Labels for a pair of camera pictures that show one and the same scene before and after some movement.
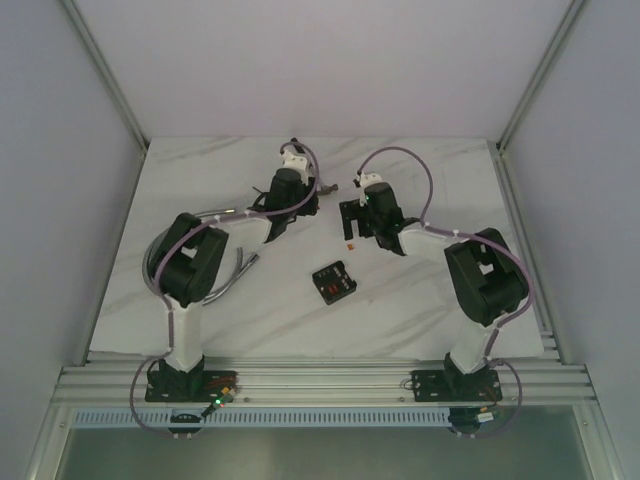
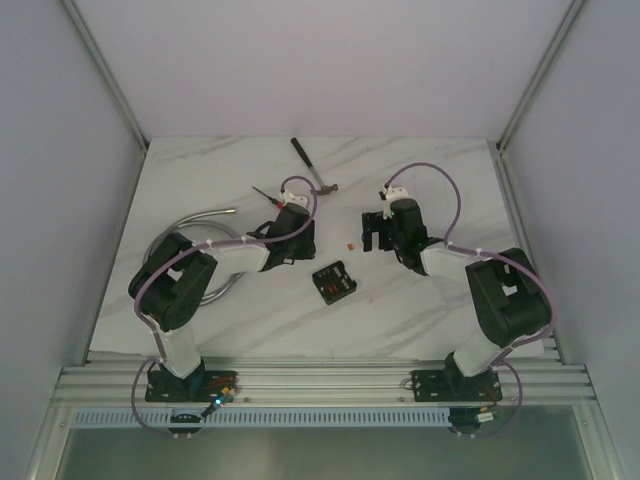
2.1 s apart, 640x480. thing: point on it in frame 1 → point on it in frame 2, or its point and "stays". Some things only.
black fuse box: (333, 282) stays
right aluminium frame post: (503, 139) stays
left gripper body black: (307, 204) → (305, 245)
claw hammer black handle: (321, 188) stays
